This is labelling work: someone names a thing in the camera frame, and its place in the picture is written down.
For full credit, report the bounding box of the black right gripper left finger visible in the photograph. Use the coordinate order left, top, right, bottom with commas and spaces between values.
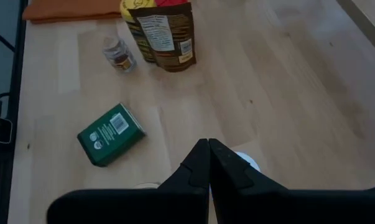
157, 138, 211, 195

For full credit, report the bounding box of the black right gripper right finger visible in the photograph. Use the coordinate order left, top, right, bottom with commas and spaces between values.
208, 138, 288, 200

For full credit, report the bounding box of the everything bagel seasoning jar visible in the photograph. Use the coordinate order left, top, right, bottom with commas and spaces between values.
235, 151, 262, 172

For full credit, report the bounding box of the green black pepper tin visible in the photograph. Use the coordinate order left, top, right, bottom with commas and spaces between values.
76, 103, 147, 167

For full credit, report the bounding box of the brown taco seasoning pouch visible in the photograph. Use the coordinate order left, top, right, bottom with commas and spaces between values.
127, 2, 197, 73

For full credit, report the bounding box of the small glass saffron jar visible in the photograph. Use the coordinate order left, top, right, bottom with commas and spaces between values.
101, 36, 137, 73

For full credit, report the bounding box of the red-lid patterned spice tin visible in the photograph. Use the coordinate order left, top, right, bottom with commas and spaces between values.
154, 0, 188, 7

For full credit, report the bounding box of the yellow-lid crunchy chili jar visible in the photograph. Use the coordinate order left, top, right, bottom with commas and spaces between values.
119, 0, 159, 64

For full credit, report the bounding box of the folded orange cloth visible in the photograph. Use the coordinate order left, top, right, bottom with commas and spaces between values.
22, 0, 123, 25

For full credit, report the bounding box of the black aluminium table frame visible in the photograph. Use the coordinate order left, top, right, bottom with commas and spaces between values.
0, 0, 28, 224

